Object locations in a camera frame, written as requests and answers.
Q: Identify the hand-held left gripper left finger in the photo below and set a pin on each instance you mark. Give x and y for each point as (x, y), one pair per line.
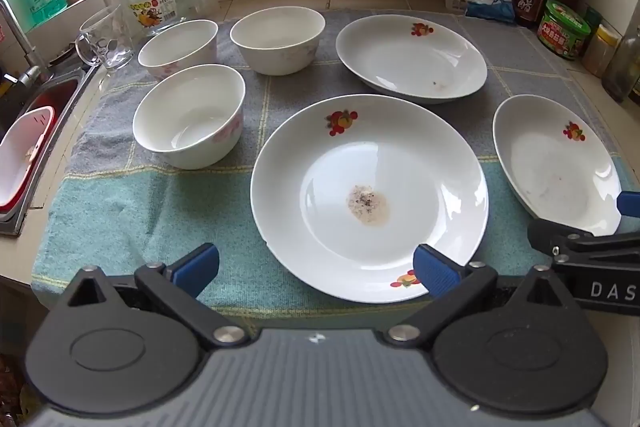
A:
(200, 264)

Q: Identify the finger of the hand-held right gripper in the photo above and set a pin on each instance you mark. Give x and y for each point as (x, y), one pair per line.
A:
(550, 234)
(630, 204)

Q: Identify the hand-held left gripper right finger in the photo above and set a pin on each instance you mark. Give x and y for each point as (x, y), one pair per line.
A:
(435, 269)

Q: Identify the white floral plate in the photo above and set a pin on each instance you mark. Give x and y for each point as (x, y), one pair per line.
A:
(400, 57)
(545, 167)

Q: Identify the white floral bowl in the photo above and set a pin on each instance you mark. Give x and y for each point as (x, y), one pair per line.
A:
(175, 49)
(185, 122)
(277, 39)

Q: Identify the white plate with two flowers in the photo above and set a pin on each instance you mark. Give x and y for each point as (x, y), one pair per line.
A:
(320, 157)

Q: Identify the grey teal checked cloth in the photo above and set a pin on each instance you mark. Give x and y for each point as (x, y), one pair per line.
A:
(150, 217)

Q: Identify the clear glass bottle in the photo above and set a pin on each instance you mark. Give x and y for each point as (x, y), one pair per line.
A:
(622, 67)

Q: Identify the yellow lid spice jar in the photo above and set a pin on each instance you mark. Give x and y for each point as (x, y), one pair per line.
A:
(600, 52)

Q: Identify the green lid sauce jar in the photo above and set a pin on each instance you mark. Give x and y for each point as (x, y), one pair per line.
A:
(562, 29)

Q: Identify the green lid spice jar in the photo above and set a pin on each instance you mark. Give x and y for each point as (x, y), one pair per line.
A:
(592, 19)

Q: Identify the red white drain basket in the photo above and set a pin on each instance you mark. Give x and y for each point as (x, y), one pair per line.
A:
(22, 152)

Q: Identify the steel sink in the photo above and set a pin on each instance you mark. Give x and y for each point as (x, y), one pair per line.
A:
(55, 97)

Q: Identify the clear glass mug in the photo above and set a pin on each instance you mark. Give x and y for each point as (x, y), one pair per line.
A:
(107, 42)

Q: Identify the metal faucet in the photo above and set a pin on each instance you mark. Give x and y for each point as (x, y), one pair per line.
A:
(20, 42)

